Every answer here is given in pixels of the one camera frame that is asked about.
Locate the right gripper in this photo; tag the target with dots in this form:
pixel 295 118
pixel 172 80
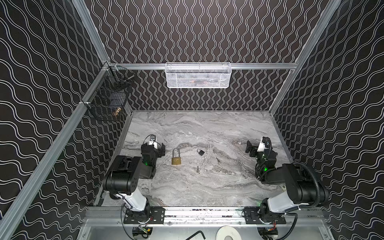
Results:
pixel 252 147

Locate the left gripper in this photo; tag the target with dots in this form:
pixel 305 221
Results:
pixel 160 150

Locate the brass padlock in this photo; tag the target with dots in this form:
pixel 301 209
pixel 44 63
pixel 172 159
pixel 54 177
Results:
pixel 176 157

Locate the small black padlock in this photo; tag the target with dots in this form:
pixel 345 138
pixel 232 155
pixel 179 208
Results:
pixel 200 152

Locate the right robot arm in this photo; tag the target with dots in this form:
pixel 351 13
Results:
pixel 303 188

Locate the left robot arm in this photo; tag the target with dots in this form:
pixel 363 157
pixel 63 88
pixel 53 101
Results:
pixel 122 179

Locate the black allen key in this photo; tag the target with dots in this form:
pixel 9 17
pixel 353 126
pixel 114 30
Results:
pixel 195 234

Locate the white tape roll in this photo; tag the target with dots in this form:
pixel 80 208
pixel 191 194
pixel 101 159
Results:
pixel 228 233

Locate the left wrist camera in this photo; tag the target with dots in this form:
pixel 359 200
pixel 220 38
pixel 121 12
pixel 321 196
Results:
pixel 153 141

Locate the black wire wall basket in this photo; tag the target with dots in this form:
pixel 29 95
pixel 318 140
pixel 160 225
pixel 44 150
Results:
pixel 108 101

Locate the white mesh wall basket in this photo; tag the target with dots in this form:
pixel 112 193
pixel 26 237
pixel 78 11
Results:
pixel 198 75

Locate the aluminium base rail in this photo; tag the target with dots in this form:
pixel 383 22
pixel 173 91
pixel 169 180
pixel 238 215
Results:
pixel 184 217

